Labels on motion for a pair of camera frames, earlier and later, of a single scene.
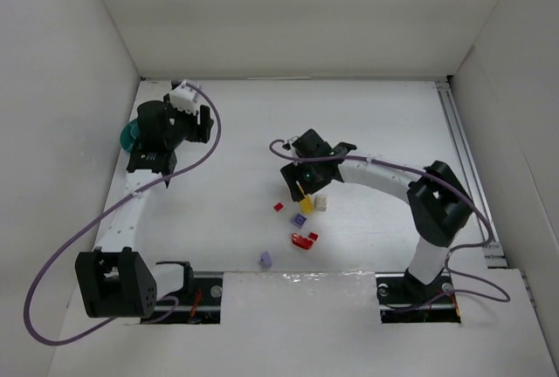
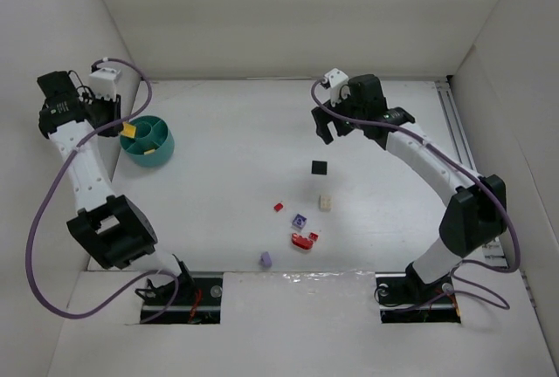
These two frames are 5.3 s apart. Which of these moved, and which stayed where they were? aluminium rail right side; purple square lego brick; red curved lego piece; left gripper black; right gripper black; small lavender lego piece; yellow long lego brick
Moved: left gripper black; yellow long lego brick; right gripper black
Stayed: purple square lego brick; red curved lego piece; aluminium rail right side; small lavender lego piece
